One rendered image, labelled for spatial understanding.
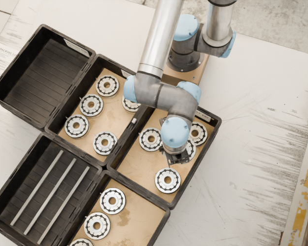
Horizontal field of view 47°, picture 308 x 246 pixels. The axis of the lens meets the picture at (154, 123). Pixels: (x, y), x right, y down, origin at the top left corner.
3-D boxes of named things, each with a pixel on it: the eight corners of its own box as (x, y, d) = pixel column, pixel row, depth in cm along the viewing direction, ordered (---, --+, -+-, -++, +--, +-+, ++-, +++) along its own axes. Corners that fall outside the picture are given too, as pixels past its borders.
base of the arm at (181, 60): (172, 36, 165) (171, 24, 155) (204, 43, 162) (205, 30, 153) (163, 64, 160) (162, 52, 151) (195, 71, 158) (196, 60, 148)
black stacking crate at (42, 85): (51, 36, 167) (42, 23, 156) (102, 64, 161) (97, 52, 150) (-1, 105, 158) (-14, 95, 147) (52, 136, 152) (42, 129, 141)
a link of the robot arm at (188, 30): (174, 27, 155) (173, 7, 142) (204, 34, 152) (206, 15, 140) (165, 50, 151) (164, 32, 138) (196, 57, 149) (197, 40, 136)
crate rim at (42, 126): (43, 25, 158) (41, 22, 155) (99, 54, 151) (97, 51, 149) (-12, 97, 149) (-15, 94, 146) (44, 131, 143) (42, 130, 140)
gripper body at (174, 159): (168, 168, 118) (167, 162, 107) (161, 145, 121) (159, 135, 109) (189, 162, 118) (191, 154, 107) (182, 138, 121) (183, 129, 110)
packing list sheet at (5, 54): (-4, 42, 180) (-4, 41, 180) (36, 55, 177) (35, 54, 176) (-35, 98, 172) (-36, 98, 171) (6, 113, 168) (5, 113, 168)
